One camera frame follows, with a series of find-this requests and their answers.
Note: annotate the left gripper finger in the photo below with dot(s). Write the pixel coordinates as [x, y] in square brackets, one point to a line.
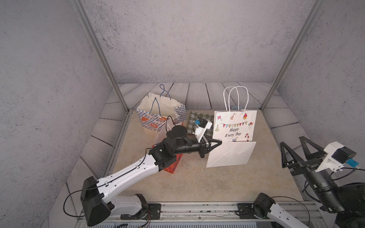
[209, 139]
[213, 143]

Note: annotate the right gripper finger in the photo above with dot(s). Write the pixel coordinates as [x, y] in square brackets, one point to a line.
[311, 150]
[288, 156]

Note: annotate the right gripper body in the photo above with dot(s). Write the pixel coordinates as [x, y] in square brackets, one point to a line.
[311, 167]

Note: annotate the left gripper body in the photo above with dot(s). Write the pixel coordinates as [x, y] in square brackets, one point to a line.
[198, 147]

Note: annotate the white Happy Every Day bag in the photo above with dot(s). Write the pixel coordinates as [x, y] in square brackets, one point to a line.
[235, 129]

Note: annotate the red paper gift bag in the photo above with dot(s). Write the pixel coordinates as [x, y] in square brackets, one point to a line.
[162, 152]

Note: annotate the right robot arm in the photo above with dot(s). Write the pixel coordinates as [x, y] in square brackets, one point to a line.
[347, 201]

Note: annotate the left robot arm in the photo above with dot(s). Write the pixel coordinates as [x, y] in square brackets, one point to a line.
[100, 197]

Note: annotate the blue checkered paper bag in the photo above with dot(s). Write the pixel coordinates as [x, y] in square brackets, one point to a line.
[155, 109]

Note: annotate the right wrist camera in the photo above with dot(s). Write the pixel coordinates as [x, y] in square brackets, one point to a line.
[337, 155]

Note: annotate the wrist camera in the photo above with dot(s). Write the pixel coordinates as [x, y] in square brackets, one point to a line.
[337, 155]
[200, 127]

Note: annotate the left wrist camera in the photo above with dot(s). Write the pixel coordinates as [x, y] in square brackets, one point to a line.
[200, 127]

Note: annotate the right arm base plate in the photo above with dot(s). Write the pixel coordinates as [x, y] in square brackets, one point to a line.
[245, 211]

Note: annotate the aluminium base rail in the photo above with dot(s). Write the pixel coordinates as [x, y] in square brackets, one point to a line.
[220, 215]

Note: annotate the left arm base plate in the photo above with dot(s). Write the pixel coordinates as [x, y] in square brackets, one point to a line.
[152, 211]

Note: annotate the right frame post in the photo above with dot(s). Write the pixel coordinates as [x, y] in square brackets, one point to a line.
[303, 32]

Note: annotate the frame post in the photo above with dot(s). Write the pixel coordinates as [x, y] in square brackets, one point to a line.
[79, 8]
[303, 32]

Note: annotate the left frame post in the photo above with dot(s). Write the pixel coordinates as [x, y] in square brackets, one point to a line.
[79, 8]

